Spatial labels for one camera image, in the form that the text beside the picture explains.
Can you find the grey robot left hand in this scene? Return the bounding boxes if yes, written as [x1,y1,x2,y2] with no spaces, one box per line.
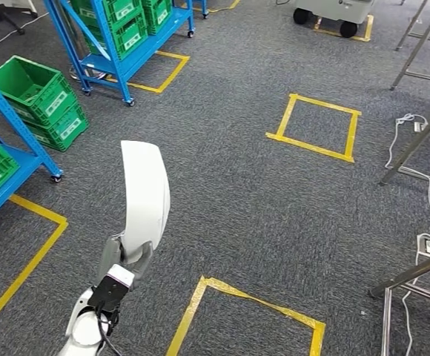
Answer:
[97,235,153,291]

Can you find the white curved plastic part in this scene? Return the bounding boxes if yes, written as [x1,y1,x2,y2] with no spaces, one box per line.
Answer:
[120,140,171,266]

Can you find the blue metal shelf rack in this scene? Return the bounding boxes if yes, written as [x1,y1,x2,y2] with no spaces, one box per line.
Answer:
[189,0,209,19]
[0,64,64,232]
[43,0,195,107]

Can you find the chrome round base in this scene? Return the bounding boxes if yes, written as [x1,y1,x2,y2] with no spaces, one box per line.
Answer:
[69,66,106,83]

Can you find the yellow floor tape square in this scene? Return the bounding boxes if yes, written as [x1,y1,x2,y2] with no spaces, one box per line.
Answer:
[180,0,241,14]
[313,14,375,43]
[266,93,362,164]

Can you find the white desk panel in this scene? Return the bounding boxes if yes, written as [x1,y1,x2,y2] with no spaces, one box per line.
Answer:
[0,0,38,16]

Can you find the white wheeled robot cart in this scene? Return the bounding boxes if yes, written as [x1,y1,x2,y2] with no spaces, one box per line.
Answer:
[293,0,376,39]

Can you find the white power strip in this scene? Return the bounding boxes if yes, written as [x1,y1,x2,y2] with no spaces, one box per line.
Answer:
[416,234,430,259]

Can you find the robot left wrist camera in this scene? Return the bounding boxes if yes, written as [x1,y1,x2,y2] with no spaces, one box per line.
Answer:
[88,264,136,314]

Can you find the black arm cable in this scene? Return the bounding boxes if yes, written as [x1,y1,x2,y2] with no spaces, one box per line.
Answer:
[95,304,124,356]

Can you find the steel table frame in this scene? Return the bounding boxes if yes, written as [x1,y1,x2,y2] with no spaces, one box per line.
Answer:
[379,96,430,188]
[390,0,430,92]

